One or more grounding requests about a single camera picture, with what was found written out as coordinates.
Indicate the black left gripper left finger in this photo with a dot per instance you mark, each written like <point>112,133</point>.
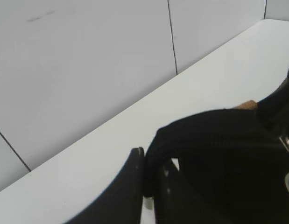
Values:
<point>121,201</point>

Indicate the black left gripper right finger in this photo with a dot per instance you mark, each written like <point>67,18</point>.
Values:
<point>174,201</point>

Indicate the black canvas tote bag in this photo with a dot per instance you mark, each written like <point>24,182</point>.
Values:
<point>231,159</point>

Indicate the silver zipper pull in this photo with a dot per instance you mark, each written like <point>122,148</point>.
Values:
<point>287,145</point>

